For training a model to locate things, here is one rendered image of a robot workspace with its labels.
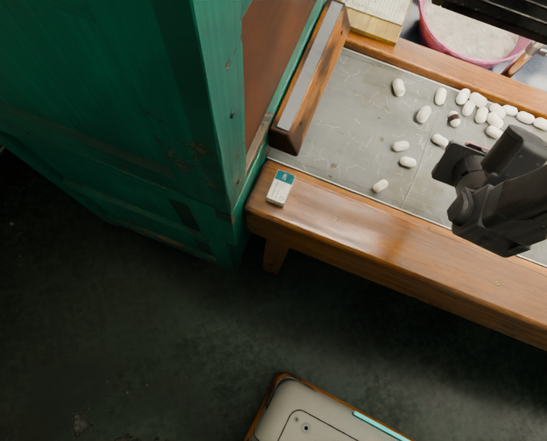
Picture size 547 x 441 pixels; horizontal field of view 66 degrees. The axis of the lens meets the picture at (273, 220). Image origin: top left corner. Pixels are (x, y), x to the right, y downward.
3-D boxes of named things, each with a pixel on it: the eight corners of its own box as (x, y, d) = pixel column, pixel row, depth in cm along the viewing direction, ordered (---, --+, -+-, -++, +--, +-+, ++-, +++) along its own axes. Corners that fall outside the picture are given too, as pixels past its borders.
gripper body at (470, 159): (450, 137, 64) (455, 156, 58) (514, 161, 64) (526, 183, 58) (429, 172, 68) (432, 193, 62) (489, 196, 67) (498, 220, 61)
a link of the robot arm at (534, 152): (448, 227, 51) (512, 257, 51) (512, 148, 45) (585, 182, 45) (440, 183, 61) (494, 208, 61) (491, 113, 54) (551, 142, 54)
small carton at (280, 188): (283, 207, 77) (284, 204, 76) (265, 200, 78) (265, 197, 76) (294, 179, 79) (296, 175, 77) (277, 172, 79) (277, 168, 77)
